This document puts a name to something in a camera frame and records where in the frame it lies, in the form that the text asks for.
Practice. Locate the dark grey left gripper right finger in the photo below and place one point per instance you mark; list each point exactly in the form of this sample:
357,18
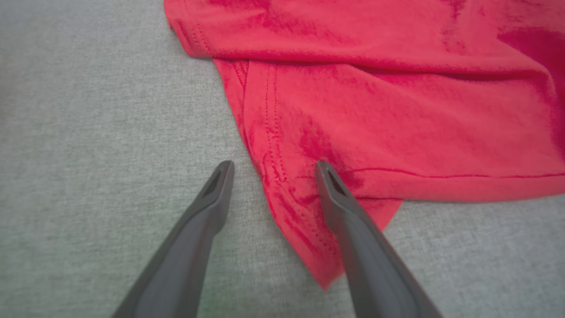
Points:
375,274

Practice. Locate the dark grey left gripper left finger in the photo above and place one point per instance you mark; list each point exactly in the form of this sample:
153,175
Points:
176,269

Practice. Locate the red Bulls jersey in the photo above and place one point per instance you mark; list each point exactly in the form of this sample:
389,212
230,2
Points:
397,110

